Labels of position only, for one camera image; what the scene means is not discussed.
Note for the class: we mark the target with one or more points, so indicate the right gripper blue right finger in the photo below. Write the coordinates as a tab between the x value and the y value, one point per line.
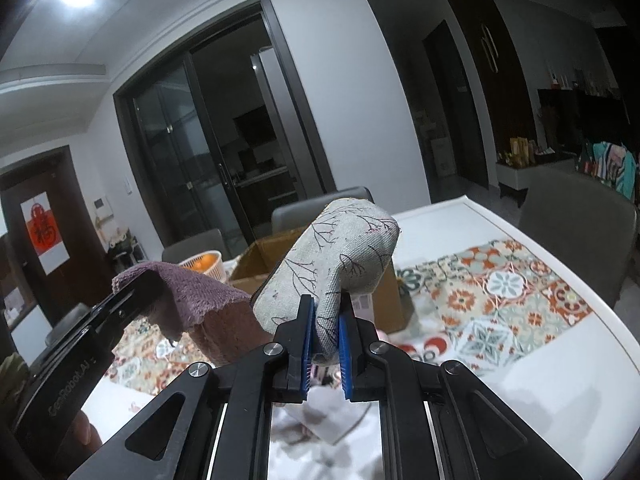
361	379

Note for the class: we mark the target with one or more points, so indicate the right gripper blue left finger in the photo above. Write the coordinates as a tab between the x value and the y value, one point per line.
292	380

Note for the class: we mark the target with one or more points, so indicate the purple fluffy towel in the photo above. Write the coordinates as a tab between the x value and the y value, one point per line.
216	316

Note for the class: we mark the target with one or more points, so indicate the floral grey fabric pouch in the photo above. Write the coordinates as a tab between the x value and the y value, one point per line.
347	248

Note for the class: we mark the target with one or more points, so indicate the left hand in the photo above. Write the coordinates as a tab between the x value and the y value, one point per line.
83	439

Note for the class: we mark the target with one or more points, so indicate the white basket of oranges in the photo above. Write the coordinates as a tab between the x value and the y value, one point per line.
208	263

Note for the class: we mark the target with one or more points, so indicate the grey chair behind box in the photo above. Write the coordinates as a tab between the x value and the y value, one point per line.
296	215

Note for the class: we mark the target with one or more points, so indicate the grey chair far left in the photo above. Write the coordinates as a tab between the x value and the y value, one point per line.
194	245

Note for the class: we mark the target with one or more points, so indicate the patterned tile tablecloth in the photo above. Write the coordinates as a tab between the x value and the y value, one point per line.
486	307

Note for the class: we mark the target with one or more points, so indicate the small cluttered rack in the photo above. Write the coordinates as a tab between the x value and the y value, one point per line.
124	252

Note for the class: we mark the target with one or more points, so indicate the red paper door poster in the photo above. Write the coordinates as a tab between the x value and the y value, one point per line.
43	233

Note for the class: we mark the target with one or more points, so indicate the black glass sliding door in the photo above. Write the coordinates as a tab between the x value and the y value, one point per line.
219	133

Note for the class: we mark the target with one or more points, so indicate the white low cabinet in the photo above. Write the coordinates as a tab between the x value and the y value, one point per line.
517	180

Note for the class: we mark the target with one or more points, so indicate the grey chair right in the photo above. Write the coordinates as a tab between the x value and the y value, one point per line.
588	226

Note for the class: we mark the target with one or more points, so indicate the colourful clothes on chair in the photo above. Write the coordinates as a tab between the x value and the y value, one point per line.
611	164

